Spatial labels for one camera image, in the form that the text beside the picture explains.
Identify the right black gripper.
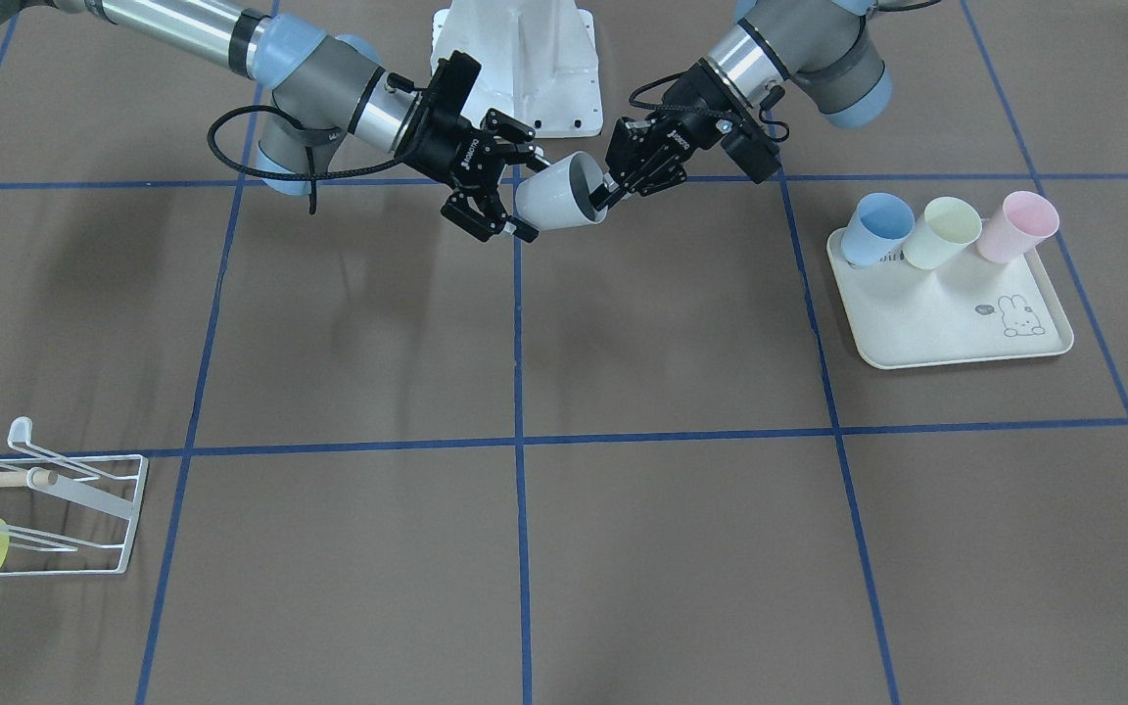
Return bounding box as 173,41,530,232
394,52,541,244

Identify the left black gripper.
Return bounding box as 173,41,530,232
587,60,752,212

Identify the grey plastic cup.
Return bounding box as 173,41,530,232
514,151,608,231

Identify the cream plastic cup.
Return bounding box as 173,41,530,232
904,196,982,268

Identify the pink plastic cup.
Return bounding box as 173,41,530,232
976,191,1061,264

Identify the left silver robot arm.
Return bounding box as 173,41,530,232
589,1,895,210

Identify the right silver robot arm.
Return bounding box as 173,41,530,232
54,1,549,243

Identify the white cup drying rack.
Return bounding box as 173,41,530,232
0,416,151,579

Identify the cream plastic tray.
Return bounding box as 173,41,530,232
826,229,1075,370

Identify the black camera cable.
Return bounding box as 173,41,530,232
627,70,722,120
206,104,408,215

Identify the white camera mast base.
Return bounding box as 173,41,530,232
431,1,603,139

